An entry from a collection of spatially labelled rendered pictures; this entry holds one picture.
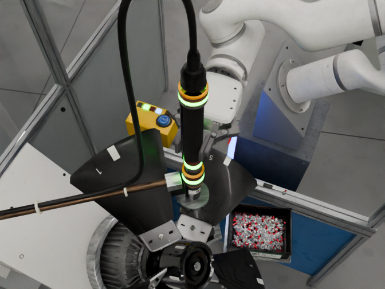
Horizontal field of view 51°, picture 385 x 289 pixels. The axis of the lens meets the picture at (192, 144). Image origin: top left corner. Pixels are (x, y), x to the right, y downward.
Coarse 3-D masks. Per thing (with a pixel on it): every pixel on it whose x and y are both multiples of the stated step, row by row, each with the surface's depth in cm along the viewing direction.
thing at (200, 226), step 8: (184, 216) 108; (176, 224) 106; (184, 224) 106; (192, 224) 106; (200, 224) 106; (208, 224) 107; (184, 232) 105; (192, 232) 105; (200, 232) 105; (208, 232) 105; (200, 240) 104
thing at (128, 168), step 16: (112, 144) 89; (128, 144) 90; (144, 144) 91; (160, 144) 92; (96, 160) 88; (112, 160) 89; (128, 160) 90; (144, 160) 91; (160, 160) 93; (80, 176) 88; (96, 176) 89; (112, 176) 90; (128, 176) 91; (144, 176) 92; (160, 176) 93; (144, 192) 93; (160, 192) 94; (112, 208) 93; (128, 208) 94; (144, 208) 94; (160, 208) 95; (128, 224) 95; (144, 224) 96; (160, 224) 96
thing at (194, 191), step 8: (192, 56) 51; (200, 56) 52; (184, 64) 54; (192, 64) 52; (200, 64) 53; (184, 72) 53; (192, 72) 53; (200, 72) 53; (184, 80) 54; (192, 80) 53; (200, 80) 54; (184, 88) 55; (192, 88) 55; (200, 88) 55; (184, 184) 82; (192, 192) 82; (200, 192) 85
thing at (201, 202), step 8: (168, 176) 79; (168, 184) 78; (176, 184) 78; (176, 192) 80; (184, 192) 81; (208, 192) 87; (176, 200) 85; (184, 200) 85; (192, 200) 86; (200, 200) 86; (208, 200) 87; (184, 208) 86; (192, 208) 85; (200, 208) 86
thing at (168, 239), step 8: (168, 224) 97; (152, 232) 97; (160, 232) 97; (168, 232) 98; (176, 232) 98; (144, 240) 98; (152, 240) 98; (160, 240) 98; (168, 240) 98; (176, 240) 98; (152, 248) 99; (160, 248) 99
